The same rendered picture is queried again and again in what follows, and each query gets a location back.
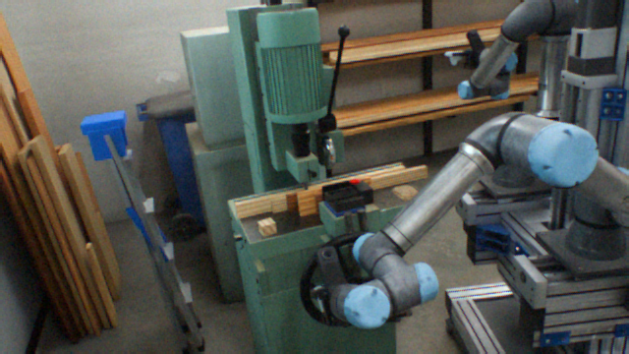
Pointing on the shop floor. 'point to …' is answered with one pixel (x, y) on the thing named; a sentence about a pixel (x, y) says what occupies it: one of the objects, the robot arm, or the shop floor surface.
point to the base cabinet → (303, 324)
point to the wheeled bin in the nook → (179, 115)
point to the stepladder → (143, 221)
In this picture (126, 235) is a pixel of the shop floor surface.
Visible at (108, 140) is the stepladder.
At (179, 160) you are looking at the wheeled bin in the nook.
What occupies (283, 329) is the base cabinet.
